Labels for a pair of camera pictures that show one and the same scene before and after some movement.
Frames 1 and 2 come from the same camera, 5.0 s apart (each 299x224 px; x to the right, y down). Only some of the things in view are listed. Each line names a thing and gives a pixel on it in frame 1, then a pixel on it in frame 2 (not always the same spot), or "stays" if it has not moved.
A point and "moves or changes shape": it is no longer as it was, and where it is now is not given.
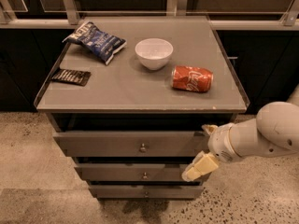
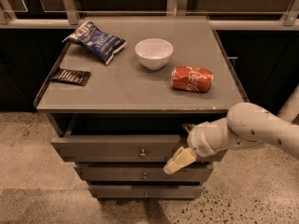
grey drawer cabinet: x=129 y=98 stays
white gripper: x=221 y=143 to x=197 y=139
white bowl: x=154 y=53 stays
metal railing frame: x=231 y=7 stays
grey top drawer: x=133 y=144 moves or changes shape
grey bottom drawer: x=146 y=191 stays
